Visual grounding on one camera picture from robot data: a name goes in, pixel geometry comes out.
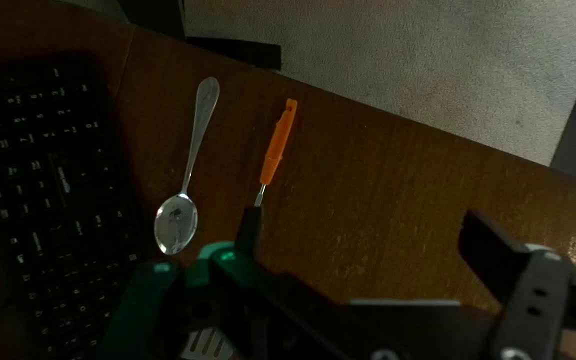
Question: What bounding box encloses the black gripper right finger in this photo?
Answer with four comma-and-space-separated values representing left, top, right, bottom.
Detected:
459, 208, 576, 360

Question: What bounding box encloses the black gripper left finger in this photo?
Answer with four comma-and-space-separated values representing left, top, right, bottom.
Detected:
95, 204, 345, 360

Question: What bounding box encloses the silver metal spoon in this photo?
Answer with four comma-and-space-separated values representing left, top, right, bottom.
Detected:
152, 74, 222, 259

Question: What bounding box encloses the black computer keyboard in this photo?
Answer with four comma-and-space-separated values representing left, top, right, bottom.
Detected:
0, 52, 155, 360

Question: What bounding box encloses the orange handled spatula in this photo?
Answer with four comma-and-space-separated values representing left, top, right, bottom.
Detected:
253, 96, 300, 210

